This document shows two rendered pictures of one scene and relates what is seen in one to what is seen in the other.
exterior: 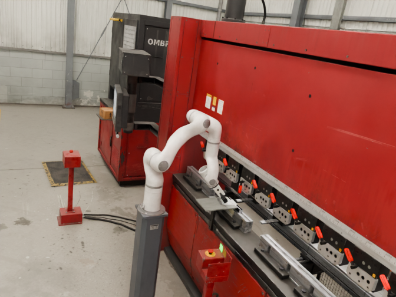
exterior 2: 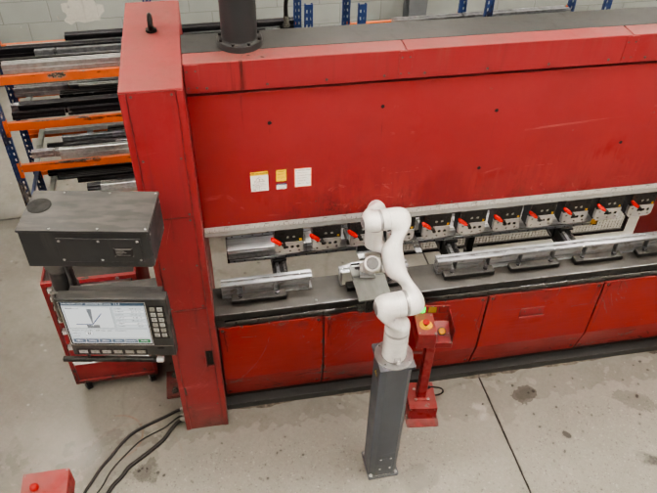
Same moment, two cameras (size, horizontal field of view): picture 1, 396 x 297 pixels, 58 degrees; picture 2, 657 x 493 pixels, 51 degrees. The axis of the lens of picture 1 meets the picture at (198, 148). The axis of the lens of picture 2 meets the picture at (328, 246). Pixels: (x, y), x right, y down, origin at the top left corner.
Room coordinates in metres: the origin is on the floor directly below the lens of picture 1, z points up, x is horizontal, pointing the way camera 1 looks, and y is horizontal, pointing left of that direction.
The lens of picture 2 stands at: (1.88, 2.42, 3.66)
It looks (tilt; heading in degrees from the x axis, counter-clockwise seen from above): 42 degrees down; 287
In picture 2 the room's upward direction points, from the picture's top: 2 degrees clockwise
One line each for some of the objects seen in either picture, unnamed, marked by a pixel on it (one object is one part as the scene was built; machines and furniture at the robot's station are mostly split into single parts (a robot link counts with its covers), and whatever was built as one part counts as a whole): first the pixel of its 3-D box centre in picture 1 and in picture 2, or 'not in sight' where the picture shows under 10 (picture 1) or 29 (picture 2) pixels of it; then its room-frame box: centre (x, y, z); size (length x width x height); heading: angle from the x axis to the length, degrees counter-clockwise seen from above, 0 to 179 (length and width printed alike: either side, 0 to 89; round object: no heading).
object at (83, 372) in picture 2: not in sight; (108, 310); (3.99, 0.07, 0.50); 0.50 x 0.50 x 1.00; 28
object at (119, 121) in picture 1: (121, 107); (120, 318); (3.30, 0.78, 1.42); 0.45 x 0.12 x 0.36; 19
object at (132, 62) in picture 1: (130, 96); (109, 287); (3.37, 0.72, 1.53); 0.51 x 0.25 x 0.85; 19
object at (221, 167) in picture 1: (223, 159); (326, 232); (2.70, -0.22, 1.26); 0.15 x 0.09 x 0.17; 28
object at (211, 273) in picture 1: (213, 261); (433, 327); (2.06, -0.21, 0.75); 0.20 x 0.16 x 0.18; 21
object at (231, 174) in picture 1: (236, 169); (362, 229); (2.52, -0.31, 1.26); 0.15 x 0.09 x 0.17; 28
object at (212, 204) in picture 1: (215, 203); (370, 282); (2.43, -0.20, 1.00); 0.26 x 0.18 x 0.01; 118
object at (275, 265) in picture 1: (270, 261); (467, 272); (1.94, -0.56, 0.89); 0.30 x 0.05 x 0.03; 28
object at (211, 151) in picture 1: (211, 162); (379, 248); (2.38, -0.11, 1.33); 0.16 x 0.09 x 0.30; 18
